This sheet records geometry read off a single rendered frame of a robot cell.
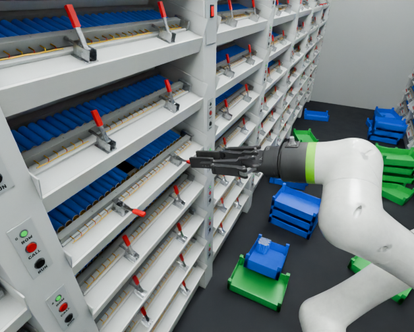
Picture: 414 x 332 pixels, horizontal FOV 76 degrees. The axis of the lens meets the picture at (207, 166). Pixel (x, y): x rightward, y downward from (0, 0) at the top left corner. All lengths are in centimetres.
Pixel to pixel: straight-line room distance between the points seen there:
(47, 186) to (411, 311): 181
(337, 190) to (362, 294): 51
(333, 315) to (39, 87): 98
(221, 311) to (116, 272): 87
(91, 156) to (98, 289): 38
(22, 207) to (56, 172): 10
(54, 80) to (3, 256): 29
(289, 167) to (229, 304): 115
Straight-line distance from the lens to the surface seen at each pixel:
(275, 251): 187
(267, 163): 61
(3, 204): 51
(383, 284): 98
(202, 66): 92
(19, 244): 56
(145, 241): 91
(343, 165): 57
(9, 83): 49
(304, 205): 202
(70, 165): 60
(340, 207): 51
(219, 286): 168
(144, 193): 79
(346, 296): 101
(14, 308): 65
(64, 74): 52
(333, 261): 195
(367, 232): 52
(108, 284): 84
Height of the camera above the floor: 141
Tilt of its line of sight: 33 degrees down
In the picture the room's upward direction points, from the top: straight up
